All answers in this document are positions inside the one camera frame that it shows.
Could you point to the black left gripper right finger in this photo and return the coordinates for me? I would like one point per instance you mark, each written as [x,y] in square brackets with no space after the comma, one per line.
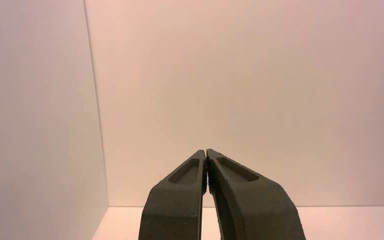
[255,205]

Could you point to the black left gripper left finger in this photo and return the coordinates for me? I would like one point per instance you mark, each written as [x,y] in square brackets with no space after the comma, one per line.
[175,205]

